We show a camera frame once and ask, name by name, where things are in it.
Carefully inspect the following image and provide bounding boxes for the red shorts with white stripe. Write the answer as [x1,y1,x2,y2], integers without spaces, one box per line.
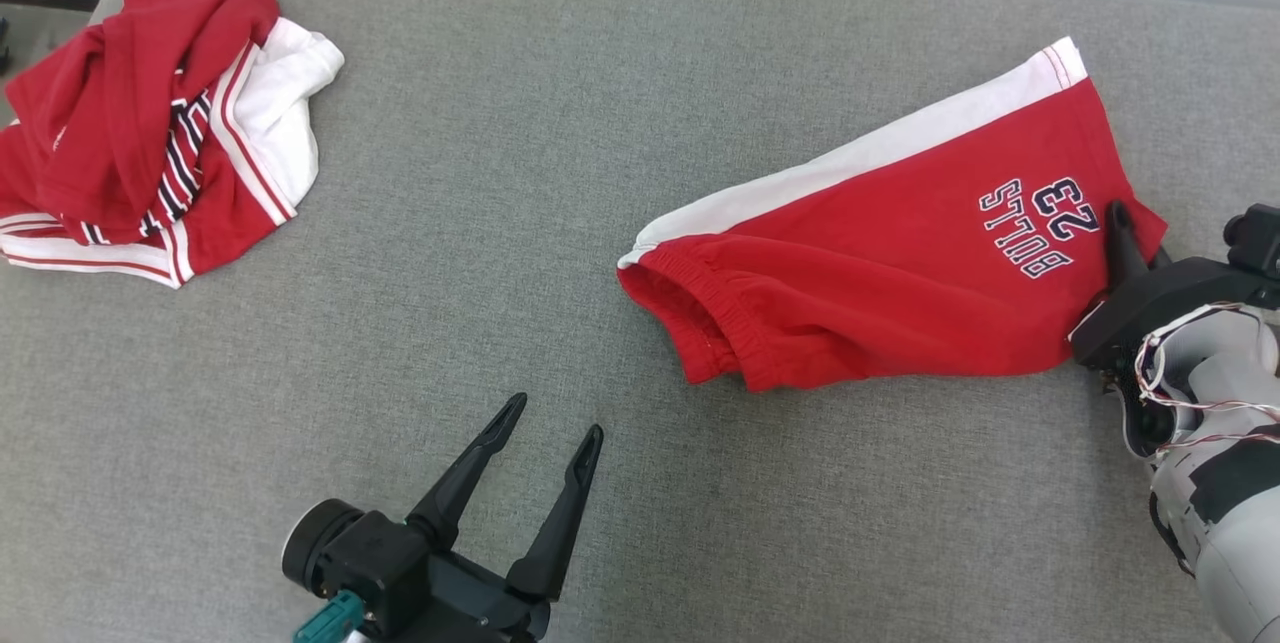
[617,36,1169,394]

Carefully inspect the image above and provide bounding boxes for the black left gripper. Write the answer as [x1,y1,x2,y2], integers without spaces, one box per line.
[400,392,606,643]

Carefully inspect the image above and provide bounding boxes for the red white twisted wire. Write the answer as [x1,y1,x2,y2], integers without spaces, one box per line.
[1133,301,1280,452]

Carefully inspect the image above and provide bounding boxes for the teal plug connector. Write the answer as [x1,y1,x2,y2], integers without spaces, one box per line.
[293,590,367,643]

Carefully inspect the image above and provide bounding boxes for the red white basketball jersey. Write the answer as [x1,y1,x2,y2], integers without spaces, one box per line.
[0,0,346,290]

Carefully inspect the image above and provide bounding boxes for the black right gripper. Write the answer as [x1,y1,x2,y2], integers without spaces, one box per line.
[1070,199,1280,370]

